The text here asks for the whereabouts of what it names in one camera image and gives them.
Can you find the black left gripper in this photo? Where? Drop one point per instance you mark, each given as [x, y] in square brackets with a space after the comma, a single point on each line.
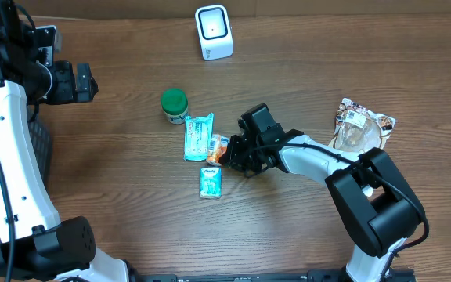
[70, 92]

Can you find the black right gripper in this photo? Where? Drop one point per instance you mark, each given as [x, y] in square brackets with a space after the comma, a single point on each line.
[235, 159]

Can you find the orange Kleenex tissue pack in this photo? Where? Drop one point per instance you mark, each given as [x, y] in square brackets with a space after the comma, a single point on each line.
[218, 146]

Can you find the teal Kleenex tissue pack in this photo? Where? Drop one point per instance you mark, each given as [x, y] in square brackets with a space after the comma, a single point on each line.
[211, 183]

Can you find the teal wet wipes pack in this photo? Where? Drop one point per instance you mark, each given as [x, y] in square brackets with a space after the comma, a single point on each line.
[198, 135]

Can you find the green lid jar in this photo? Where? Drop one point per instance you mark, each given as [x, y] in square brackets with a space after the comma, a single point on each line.
[175, 106]

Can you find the brown snack pouch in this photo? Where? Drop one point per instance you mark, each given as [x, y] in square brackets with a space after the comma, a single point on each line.
[358, 129]

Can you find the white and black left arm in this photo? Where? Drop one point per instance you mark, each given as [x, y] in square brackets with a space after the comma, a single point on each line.
[35, 243]

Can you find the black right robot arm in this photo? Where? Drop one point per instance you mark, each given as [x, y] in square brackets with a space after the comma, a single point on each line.
[380, 212]

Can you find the white barcode scanner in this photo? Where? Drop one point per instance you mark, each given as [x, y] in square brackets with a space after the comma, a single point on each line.
[214, 32]

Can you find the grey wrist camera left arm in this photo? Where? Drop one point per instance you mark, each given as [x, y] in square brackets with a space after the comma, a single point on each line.
[49, 42]

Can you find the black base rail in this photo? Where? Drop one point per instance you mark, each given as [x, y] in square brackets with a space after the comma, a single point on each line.
[241, 278]

